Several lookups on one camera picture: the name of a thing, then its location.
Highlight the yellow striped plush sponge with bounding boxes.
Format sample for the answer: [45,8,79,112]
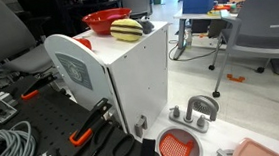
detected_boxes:
[109,17,145,44]

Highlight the red plastic bowl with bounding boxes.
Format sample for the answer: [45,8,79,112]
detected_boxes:
[81,6,134,37]

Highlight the white toy kitchen cabinet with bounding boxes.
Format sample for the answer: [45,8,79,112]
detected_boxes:
[42,19,179,150]

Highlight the grey plush mouse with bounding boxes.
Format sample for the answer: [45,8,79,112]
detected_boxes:
[137,16,156,36]

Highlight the red toy pepper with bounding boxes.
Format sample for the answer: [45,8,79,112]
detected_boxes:
[74,36,93,52]

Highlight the grey toy faucet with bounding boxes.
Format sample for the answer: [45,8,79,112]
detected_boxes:
[166,93,222,137]

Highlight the pink plush radish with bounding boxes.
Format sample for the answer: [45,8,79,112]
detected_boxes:
[105,12,123,20]

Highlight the black scissors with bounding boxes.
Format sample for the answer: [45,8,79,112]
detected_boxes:
[82,120,138,156]

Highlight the black rectangular block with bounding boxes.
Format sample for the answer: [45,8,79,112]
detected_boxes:
[137,137,158,156]

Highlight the white desk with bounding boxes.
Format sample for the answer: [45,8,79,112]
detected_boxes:
[168,4,246,61]

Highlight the orange toy strainer basket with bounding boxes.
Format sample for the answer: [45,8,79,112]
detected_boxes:
[157,131,196,156]

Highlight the small orange floor tape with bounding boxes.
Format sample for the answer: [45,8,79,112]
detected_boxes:
[225,72,247,84]

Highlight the white toy sink counter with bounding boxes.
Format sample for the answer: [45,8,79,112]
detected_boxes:
[140,91,279,156]

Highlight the grey office chair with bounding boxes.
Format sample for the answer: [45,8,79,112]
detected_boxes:
[203,0,279,111]
[0,0,57,78]

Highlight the pink toy tray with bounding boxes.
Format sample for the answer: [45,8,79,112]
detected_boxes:
[229,134,279,156]

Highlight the grey mounting plate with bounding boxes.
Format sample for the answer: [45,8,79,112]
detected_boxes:
[0,97,20,125]

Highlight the black floor cable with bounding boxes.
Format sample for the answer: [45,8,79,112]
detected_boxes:
[167,36,219,64]

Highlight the black clamp orange handle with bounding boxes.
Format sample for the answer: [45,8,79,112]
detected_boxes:
[65,96,116,148]
[19,71,60,101]

